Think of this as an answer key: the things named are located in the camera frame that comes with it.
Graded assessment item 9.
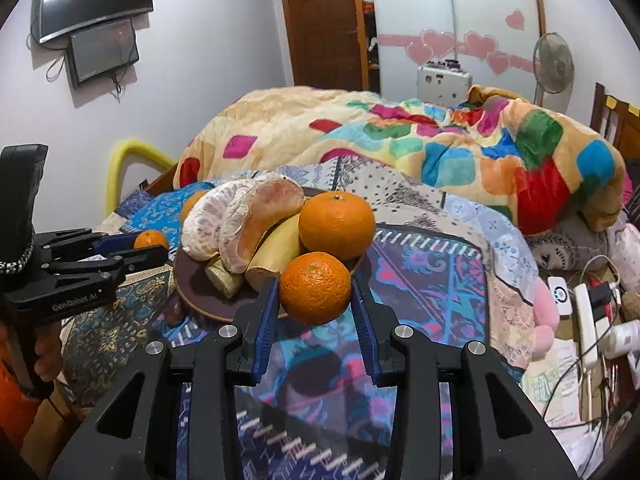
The colourful checked blanket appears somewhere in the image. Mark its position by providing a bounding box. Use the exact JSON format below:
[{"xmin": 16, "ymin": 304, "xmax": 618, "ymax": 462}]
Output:
[{"xmin": 177, "ymin": 85, "xmax": 629, "ymax": 237}]

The white power strip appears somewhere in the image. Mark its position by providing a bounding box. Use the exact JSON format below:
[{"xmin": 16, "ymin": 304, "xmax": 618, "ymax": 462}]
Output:
[{"xmin": 574, "ymin": 282, "xmax": 615, "ymax": 367}]

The pale peeled pomelo segment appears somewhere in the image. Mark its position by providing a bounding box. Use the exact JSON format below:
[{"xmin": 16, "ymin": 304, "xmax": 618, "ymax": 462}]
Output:
[{"xmin": 181, "ymin": 181, "xmax": 248, "ymax": 263}]

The pink peeled pomelo segment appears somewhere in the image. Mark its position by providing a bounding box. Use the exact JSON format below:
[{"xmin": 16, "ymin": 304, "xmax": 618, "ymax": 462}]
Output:
[{"xmin": 219, "ymin": 175, "xmax": 306, "ymax": 274}]

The small dark brown fruit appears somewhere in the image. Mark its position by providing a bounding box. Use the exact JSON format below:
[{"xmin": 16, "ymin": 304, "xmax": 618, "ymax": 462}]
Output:
[{"xmin": 165, "ymin": 295, "xmax": 187, "ymax": 327}]

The wooden wardrobe with heart stickers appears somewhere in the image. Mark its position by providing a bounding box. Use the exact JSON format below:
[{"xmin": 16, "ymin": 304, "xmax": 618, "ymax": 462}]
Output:
[{"xmin": 356, "ymin": 0, "xmax": 547, "ymax": 107}]

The large orange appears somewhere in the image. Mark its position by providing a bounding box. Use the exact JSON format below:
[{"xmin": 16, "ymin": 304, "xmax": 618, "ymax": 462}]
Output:
[
  {"xmin": 299, "ymin": 191, "xmax": 377, "ymax": 261},
  {"xmin": 180, "ymin": 190, "xmax": 210, "ymax": 222}
]

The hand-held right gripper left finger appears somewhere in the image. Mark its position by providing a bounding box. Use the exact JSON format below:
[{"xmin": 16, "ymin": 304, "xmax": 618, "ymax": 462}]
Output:
[{"xmin": 47, "ymin": 276, "xmax": 281, "ymax": 480}]

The yellow banana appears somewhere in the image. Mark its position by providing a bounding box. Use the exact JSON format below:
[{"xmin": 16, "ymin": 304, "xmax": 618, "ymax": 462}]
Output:
[
  {"xmin": 245, "ymin": 212, "xmax": 307, "ymax": 287},
  {"xmin": 205, "ymin": 255, "xmax": 247, "ymax": 299}
]

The small white cabinet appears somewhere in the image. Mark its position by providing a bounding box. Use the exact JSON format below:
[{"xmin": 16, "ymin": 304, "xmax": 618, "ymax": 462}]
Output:
[{"xmin": 417, "ymin": 62, "xmax": 474, "ymax": 109}]

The standing electric fan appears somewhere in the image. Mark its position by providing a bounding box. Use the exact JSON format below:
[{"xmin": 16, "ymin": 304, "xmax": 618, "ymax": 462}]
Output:
[{"xmin": 532, "ymin": 32, "xmax": 575, "ymax": 107}]

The pink plush toy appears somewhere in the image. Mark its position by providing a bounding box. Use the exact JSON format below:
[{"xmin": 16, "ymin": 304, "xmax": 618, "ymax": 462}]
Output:
[{"xmin": 530, "ymin": 277, "xmax": 562, "ymax": 358}]

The small black wall monitor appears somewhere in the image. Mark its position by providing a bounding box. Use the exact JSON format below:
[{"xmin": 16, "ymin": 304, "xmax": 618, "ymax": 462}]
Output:
[{"xmin": 67, "ymin": 19, "xmax": 140, "ymax": 90}]

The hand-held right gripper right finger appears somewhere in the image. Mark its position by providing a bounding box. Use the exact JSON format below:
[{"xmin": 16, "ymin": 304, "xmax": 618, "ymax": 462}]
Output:
[{"xmin": 349, "ymin": 280, "xmax": 582, "ymax": 480}]

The purple plate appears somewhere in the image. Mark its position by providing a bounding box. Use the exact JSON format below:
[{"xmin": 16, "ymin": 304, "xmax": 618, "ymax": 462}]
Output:
[{"xmin": 173, "ymin": 186, "xmax": 372, "ymax": 323}]

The small orange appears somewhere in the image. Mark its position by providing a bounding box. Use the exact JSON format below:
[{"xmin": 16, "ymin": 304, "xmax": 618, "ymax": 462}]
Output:
[
  {"xmin": 133, "ymin": 230, "xmax": 170, "ymax": 252},
  {"xmin": 279, "ymin": 251, "xmax": 352, "ymax": 326}
]

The wall-mounted black television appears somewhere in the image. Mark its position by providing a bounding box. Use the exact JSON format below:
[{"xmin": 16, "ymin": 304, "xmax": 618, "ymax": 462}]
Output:
[{"xmin": 31, "ymin": 0, "xmax": 154, "ymax": 45}]

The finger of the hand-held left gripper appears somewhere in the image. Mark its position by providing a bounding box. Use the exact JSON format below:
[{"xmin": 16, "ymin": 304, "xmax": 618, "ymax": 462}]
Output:
[
  {"xmin": 45, "ymin": 245, "xmax": 170, "ymax": 287},
  {"xmin": 36, "ymin": 227, "xmax": 140, "ymax": 262}
]

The person's left hand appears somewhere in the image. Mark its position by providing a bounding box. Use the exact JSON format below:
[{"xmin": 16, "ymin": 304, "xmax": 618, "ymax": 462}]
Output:
[{"xmin": 30, "ymin": 329, "xmax": 64, "ymax": 387}]

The yellow foam tube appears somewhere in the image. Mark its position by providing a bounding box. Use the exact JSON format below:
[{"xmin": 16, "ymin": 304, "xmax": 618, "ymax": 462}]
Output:
[{"xmin": 104, "ymin": 139, "xmax": 179, "ymax": 217}]

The wooden bed headboard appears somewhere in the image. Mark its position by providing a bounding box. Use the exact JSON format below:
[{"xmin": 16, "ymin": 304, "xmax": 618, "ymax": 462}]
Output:
[{"xmin": 590, "ymin": 82, "xmax": 640, "ymax": 162}]

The blue patterned cloth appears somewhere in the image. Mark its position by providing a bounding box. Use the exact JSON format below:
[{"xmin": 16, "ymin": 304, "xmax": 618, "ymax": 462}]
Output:
[{"xmin": 150, "ymin": 222, "xmax": 493, "ymax": 480}]

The brown wooden door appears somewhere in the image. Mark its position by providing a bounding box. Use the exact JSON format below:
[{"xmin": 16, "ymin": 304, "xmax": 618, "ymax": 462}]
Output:
[{"xmin": 276, "ymin": 0, "xmax": 369, "ymax": 94}]

